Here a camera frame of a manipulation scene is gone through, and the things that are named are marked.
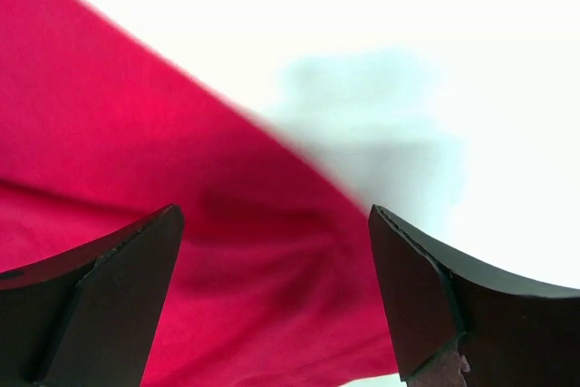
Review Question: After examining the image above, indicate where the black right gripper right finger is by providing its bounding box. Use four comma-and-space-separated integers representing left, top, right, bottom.
369, 206, 579, 387

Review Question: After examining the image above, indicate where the red t shirt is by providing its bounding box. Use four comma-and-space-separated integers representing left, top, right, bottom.
1, 0, 397, 386

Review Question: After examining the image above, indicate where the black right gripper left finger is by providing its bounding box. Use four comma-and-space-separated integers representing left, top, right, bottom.
1, 205, 184, 387

